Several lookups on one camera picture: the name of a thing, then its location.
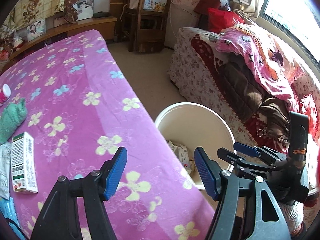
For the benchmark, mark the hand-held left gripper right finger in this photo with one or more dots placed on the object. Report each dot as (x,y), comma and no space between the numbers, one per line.
(206,172)

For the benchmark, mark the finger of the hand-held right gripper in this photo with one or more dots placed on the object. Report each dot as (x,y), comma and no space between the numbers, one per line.
(246,150)
(231,157)

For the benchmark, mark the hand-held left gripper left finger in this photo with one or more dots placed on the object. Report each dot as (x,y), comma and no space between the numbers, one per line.
(115,175)

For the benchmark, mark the white medicine box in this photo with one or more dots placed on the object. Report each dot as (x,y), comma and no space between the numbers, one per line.
(183,155)

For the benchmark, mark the white plastic bucket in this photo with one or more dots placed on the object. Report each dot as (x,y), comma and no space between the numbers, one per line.
(195,120)

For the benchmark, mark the person's right hand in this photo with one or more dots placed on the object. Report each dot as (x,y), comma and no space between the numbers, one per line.
(291,216)

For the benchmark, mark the brown jacket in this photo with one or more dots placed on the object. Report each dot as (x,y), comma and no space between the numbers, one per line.
(245,92)

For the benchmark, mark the pink printed blanket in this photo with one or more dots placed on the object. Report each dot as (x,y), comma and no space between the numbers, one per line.
(260,55)

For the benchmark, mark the green-white medicine box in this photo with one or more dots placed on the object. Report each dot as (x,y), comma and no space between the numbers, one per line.
(23,165)

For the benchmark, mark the floral covered sofa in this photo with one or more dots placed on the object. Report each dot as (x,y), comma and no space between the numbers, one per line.
(195,72)

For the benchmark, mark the silver white sachet packet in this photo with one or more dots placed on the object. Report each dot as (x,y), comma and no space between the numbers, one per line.
(3,170)

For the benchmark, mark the blue snack packet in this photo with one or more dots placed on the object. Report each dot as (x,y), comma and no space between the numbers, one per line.
(8,212)

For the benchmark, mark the green towel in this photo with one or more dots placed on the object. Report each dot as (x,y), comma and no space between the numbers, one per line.
(12,120)

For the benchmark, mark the window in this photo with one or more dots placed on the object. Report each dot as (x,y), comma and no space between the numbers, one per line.
(295,12)

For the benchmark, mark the red plastic bag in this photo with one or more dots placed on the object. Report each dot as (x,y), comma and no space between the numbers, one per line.
(225,18)

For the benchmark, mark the small white yogurt bottle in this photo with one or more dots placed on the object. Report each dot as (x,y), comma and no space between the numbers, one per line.
(4,95)

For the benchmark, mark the beige curtain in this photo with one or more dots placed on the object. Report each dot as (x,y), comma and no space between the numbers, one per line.
(255,2)

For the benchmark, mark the wooden cabinet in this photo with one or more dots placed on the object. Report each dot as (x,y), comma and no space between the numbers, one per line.
(75,27)

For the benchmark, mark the dark wooden chair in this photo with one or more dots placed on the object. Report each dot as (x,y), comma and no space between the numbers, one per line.
(150,17)

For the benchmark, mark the white bowl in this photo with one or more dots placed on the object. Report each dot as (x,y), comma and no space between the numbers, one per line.
(18,42)

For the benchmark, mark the framed couple photo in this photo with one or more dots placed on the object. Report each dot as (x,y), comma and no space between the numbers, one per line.
(36,29)

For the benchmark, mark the wedding photo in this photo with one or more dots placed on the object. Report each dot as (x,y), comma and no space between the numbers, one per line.
(85,8)

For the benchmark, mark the pile of plastic bags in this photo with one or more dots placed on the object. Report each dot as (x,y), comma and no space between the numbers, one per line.
(6,42)

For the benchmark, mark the yellow floral cloth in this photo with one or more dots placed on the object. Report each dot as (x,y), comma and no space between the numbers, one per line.
(37,0)

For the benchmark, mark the small brown frame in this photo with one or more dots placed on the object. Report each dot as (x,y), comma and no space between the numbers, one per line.
(59,21)

